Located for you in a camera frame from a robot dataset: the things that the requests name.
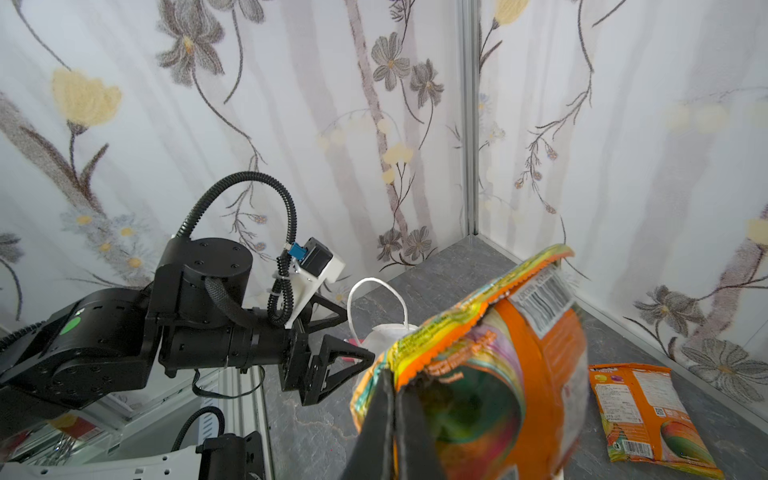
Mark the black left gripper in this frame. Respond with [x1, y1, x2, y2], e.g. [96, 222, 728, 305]
[278, 293, 375, 405]

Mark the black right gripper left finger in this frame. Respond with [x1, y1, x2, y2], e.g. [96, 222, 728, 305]
[341, 371, 395, 480]

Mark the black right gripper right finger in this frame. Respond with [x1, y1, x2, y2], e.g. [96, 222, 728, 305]
[395, 389, 446, 480]

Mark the white cartoon paper bag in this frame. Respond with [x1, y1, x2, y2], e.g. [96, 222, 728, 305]
[347, 277, 418, 359]

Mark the orange white snack packet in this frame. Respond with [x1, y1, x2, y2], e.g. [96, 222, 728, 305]
[350, 244, 589, 479]

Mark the orange mango snack packet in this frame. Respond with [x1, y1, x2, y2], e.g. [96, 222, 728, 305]
[588, 363, 725, 479]

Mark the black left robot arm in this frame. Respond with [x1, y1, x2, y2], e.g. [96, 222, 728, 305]
[1, 171, 374, 439]

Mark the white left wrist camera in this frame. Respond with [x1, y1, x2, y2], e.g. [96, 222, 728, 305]
[285, 237, 346, 330]

